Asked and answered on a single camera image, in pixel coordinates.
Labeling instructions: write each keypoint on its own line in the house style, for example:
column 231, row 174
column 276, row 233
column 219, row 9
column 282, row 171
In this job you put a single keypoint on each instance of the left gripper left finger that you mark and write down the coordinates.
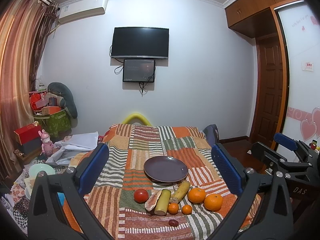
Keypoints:
column 46, row 218

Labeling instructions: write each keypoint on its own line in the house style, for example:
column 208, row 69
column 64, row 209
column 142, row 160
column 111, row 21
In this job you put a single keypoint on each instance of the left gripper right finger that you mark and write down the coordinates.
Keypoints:
column 274, row 217

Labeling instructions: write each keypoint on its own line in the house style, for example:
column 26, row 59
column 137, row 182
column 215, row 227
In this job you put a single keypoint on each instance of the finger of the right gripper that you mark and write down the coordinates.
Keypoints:
column 280, row 166
column 299, row 148

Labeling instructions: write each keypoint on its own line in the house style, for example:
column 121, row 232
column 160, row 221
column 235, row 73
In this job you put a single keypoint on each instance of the large orange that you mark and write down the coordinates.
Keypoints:
column 213, row 202
column 196, row 195

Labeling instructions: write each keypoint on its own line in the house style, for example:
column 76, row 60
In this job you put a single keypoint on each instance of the small tangerine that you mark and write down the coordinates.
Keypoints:
column 173, row 208
column 187, row 209

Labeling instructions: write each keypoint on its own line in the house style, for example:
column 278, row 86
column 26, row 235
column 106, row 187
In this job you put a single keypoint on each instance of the red tomato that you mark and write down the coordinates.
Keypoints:
column 141, row 195

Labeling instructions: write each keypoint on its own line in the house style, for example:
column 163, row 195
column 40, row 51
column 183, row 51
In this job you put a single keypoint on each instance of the yellow sugarcane piece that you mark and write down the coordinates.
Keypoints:
column 180, row 193

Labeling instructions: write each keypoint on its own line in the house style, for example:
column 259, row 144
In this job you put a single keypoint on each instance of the green sugarcane piece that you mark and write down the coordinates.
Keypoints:
column 163, row 203

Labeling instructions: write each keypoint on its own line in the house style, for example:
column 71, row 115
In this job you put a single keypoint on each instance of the light green bowl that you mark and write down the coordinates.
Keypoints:
column 40, row 167

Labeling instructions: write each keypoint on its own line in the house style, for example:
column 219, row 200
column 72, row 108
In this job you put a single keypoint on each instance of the wooden door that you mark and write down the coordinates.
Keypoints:
column 269, row 94

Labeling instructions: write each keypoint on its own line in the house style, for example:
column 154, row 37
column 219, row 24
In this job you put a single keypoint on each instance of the pink rabbit toy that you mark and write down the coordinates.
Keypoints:
column 47, row 145

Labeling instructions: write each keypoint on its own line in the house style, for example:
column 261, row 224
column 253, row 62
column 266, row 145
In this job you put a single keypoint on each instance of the white cloth pile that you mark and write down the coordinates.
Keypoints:
column 65, row 150

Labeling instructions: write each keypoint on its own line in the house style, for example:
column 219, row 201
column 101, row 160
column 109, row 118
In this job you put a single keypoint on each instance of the blue backpack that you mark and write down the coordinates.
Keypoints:
column 212, row 134

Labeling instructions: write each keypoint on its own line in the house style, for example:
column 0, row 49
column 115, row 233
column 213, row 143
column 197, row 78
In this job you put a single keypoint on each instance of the red gift box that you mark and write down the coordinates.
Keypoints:
column 27, row 133

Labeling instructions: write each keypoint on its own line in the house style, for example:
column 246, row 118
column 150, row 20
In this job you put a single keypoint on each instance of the green patterned box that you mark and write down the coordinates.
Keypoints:
column 55, row 124

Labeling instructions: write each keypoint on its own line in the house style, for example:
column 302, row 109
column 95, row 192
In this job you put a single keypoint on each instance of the patchwork striped blanket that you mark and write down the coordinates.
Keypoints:
column 159, row 182

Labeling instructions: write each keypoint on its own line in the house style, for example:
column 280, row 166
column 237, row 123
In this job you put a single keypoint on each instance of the purple ceramic plate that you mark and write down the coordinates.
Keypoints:
column 165, row 169

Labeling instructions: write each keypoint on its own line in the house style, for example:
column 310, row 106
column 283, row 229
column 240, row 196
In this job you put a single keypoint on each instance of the grey neck pillow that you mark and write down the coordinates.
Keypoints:
column 64, row 97

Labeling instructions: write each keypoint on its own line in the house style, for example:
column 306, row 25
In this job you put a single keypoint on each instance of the white sliding wardrobe door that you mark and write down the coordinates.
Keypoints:
column 301, row 33

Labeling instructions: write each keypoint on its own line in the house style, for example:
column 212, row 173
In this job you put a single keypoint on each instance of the wooden overhead cabinet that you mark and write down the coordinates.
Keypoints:
column 252, row 18

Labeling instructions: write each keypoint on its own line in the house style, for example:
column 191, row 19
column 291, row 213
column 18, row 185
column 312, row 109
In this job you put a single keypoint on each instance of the striped brown curtain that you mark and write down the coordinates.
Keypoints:
column 25, row 27

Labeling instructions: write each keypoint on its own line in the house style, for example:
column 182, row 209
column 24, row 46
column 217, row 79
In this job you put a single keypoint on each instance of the white air conditioner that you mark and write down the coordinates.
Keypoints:
column 82, row 9

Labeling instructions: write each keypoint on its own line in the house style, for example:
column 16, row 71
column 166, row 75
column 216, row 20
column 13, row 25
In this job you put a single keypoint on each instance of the small wall monitor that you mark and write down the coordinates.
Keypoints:
column 139, row 70

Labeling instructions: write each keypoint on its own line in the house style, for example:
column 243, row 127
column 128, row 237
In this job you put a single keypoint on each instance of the wall mounted black television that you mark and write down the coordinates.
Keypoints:
column 140, row 42

